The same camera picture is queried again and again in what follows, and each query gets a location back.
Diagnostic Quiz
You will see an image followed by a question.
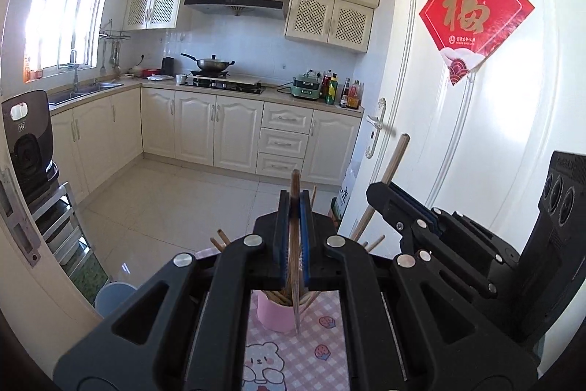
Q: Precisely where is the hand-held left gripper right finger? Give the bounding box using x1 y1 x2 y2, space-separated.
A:
299 191 539 391

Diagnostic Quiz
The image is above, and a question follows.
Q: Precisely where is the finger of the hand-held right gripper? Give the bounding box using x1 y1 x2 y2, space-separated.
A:
366 181 498 298
397 184 523 269

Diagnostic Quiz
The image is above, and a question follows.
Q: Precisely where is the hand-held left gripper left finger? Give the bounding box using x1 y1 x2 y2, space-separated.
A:
54 189 292 391

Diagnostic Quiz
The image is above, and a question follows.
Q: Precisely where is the brown wooden chopstick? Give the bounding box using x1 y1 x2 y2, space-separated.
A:
351 134 411 241

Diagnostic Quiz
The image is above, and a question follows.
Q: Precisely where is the dark wooden chopstick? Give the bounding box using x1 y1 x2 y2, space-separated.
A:
289 169 303 336

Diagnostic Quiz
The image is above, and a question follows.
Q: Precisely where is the bunch of wooden chopsticks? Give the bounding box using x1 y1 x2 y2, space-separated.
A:
209 185 386 310

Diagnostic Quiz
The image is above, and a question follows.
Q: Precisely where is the pink cylindrical cup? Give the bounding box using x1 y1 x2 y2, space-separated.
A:
255 290 318 333

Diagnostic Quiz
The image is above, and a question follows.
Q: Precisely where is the white green printed bag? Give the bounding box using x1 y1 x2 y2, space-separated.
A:
329 164 356 232

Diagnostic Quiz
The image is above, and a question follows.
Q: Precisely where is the cream cabinet drawer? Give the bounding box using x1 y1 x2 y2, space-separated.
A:
256 152 306 180
259 128 311 159
261 101 315 134

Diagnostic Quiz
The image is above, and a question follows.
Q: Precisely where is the cream narrow base cabinet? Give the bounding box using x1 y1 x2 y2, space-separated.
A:
302 109 363 187

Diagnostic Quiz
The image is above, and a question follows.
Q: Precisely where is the white panelled door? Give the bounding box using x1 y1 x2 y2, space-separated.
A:
340 0 586 238

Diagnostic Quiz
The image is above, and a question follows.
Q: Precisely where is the pink checked cartoon tablecloth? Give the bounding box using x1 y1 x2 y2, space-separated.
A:
242 290 354 391

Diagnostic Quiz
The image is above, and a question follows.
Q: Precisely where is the green sauce bottle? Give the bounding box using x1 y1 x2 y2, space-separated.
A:
325 73 339 106

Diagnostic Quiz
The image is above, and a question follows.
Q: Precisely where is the cream stove base cabinet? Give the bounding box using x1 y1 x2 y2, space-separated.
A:
141 89 265 170

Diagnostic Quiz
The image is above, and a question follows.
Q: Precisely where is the green electric cooker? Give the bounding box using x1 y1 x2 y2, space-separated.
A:
290 70 324 101

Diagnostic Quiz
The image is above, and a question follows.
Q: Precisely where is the beige countertop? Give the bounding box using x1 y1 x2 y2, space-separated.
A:
48 74 366 115

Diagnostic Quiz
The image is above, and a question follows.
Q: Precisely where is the black gas stove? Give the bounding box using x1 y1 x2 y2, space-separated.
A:
179 72 267 95

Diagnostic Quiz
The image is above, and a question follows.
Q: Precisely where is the light blue bin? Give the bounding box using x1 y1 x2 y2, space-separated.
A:
93 282 138 319

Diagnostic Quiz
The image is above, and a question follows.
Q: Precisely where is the wide lattice door cabinet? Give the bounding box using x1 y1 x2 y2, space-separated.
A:
284 0 375 54

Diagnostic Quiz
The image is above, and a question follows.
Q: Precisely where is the steel wok with lid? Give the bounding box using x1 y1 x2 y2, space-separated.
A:
180 53 235 74

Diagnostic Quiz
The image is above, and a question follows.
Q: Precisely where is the red diamond door poster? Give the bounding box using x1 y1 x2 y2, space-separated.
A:
419 0 536 86

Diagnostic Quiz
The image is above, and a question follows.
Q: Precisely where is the cream sink base cabinet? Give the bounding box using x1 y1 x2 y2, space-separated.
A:
49 86 144 203

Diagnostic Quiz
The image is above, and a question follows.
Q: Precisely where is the metal shelf rack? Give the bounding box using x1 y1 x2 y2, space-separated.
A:
34 181 110 284

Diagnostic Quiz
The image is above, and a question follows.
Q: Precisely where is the black range hood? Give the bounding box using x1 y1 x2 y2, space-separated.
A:
183 0 287 21

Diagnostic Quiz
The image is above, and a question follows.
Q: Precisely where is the steel kitchen sink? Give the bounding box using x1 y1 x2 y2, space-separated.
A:
48 81 125 106

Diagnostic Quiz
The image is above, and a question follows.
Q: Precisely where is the hanging utensil rack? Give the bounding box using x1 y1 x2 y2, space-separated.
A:
98 18 132 79

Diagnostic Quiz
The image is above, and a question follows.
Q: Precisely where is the small lattice door cabinet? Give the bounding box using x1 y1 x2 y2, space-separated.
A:
122 0 184 31

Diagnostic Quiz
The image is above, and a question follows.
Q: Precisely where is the chrome sink faucet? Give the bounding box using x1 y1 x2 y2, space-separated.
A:
59 49 82 92

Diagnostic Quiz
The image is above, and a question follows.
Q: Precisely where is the black countertop appliance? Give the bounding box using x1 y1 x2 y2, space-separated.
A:
2 89 60 205

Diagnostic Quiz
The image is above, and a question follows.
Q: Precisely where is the orange windowsill bottle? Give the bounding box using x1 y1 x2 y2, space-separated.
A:
22 56 45 81

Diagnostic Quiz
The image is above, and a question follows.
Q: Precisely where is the barred kitchen window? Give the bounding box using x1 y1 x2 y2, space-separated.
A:
24 0 116 77

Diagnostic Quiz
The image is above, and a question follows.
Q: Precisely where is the cream lever door handle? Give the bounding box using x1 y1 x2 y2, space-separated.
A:
365 97 400 159

